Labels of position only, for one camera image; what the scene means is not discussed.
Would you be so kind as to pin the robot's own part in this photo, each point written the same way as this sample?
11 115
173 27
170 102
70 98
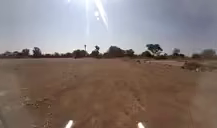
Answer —
69 124
140 125

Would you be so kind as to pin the row of trees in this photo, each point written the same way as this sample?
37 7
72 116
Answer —
114 52

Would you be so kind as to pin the pole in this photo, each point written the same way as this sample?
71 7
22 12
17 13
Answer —
85 47

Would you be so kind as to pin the brown dirt ground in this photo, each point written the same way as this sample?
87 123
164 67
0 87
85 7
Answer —
102 86

